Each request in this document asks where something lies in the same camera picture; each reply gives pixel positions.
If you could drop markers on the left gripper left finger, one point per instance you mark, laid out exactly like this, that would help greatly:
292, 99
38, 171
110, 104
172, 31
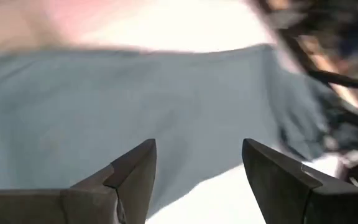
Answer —
89, 205

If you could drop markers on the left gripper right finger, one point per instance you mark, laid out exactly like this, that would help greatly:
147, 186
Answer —
291, 199

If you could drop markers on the teal grey shirt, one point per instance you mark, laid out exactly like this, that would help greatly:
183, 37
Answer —
135, 102

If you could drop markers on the black aluminium table frame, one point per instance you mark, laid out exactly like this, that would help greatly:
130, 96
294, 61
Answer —
337, 79

